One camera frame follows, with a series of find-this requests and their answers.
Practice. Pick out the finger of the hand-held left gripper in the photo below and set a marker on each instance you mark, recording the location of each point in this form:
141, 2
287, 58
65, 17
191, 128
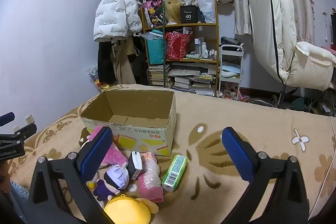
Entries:
6, 119
27, 130

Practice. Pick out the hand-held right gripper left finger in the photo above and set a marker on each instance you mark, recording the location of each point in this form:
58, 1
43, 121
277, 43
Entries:
95, 153

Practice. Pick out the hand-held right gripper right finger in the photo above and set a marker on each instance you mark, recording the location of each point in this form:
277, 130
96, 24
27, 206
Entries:
236, 155

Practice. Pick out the pink plush bear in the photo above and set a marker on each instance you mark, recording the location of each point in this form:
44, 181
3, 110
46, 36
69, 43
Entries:
116, 157

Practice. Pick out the purple-haired plush doll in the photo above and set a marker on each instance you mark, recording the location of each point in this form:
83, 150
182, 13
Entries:
115, 178

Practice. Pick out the black and white small pack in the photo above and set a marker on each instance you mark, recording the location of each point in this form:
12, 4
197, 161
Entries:
135, 165

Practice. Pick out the cardboard box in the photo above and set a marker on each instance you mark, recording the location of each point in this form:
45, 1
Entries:
147, 140

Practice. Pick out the green tissue pack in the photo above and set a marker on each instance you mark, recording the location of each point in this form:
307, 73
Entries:
174, 171

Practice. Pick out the yellow plush toy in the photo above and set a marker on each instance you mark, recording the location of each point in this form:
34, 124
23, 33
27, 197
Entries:
126, 209

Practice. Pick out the pink tissue pack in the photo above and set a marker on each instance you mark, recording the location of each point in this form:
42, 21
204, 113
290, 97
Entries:
151, 188

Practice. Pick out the person's left forearm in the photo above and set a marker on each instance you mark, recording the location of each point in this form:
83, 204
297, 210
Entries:
4, 176

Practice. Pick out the light blue knit cloth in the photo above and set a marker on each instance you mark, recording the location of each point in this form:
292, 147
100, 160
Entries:
18, 191

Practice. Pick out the pink toys under cart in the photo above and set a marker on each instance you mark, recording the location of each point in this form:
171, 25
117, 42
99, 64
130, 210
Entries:
232, 91

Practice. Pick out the plastic bag with yellow toys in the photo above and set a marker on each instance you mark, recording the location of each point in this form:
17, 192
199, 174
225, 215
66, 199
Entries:
95, 78

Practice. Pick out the pile of books and papers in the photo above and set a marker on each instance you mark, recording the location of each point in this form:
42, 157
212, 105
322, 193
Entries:
194, 79

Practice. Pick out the beige coat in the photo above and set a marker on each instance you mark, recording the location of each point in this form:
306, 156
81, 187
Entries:
123, 66

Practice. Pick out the black hanging garment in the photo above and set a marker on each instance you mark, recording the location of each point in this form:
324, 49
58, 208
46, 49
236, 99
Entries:
105, 61

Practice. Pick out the stack of books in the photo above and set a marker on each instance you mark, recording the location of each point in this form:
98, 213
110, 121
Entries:
158, 75

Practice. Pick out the dark hanging garment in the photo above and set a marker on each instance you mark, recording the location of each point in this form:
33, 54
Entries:
141, 61

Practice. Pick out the white rolling cart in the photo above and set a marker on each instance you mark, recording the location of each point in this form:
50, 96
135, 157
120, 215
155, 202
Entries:
231, 47

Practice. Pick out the pale green cloth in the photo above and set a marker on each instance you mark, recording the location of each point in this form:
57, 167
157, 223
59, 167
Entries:
193, 56

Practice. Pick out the row of cosmetic bottles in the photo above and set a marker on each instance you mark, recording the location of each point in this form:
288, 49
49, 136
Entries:
200, 47

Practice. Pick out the teal bag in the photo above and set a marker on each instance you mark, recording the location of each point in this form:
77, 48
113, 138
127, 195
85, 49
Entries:
155, 50

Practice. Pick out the red patterned bag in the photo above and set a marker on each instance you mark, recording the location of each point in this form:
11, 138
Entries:
177, 45

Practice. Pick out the yellow wooden shelf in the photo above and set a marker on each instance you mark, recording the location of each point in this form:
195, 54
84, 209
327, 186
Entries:
183, 25

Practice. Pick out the white puffer jacket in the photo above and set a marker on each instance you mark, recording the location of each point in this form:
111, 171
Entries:
115, 8

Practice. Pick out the black box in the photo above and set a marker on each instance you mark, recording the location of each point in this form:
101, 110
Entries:
189, 15

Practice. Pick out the white plastic bag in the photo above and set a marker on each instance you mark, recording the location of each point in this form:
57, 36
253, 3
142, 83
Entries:
206, 3

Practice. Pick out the black and pink printed bag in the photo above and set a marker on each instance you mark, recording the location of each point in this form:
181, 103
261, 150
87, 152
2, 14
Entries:
153, 8

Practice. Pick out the blond wig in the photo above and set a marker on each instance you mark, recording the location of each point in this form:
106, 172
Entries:
172, 11

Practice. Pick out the white wall socket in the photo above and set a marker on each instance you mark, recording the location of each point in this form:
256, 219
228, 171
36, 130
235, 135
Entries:
30, 119
16, 129

